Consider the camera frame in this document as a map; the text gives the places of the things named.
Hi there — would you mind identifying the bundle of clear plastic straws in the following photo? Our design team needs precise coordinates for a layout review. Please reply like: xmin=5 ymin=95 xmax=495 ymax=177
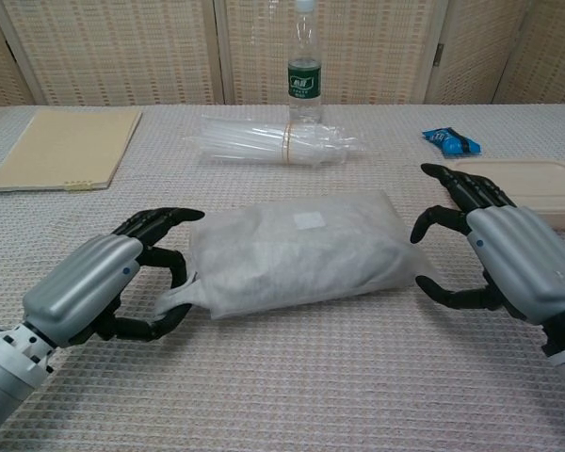
xmin=182 ymin=117 xmax=368 ymax=168

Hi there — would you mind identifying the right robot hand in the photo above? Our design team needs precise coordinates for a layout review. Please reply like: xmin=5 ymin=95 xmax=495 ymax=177
xmin=410 ymin=163 xmax=565 ymax=357

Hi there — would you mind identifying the translucent plastic bag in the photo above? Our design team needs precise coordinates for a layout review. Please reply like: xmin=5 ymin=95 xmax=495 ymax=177
xmin=188 ymin=190 xmax=429 ymax=321

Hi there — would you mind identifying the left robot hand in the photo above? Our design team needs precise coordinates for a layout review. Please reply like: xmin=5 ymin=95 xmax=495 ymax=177
xmin=21 ymin=206 xmax=206 ymax=349

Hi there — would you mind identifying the blue snack packet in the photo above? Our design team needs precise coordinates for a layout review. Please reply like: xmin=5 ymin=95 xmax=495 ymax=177
xmin=421 ymin=127 xmax=483 ymax=158

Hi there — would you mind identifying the beige paper notebook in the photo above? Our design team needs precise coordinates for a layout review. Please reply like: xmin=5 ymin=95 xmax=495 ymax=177
xmin=0 ymin=108 xmax=144 ymax=194

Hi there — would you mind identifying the woven folding screen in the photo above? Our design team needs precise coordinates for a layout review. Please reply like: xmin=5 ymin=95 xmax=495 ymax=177
xmin=0 ymin=0 xmax=565 ymax=108

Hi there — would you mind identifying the beige lidded food container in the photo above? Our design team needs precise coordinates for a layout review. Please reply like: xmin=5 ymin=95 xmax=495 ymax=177
xmin=449 ymin=158 xmax=565 ymax=231

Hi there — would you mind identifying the white cloth garment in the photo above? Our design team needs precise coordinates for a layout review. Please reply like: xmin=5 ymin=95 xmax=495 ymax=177
xmin=154 ymin=277 xmax=214 ymax=317

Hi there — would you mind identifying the white waffle-weave tablecloth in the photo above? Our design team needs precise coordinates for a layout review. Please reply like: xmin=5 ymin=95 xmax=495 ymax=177
xmin=0 ymin=103 xmax=565 ymax=452

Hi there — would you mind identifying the clear water bottle green label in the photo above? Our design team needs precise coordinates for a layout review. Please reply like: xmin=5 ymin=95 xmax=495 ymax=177
xmin=287 ymin=0 xmax=323 ymax=125

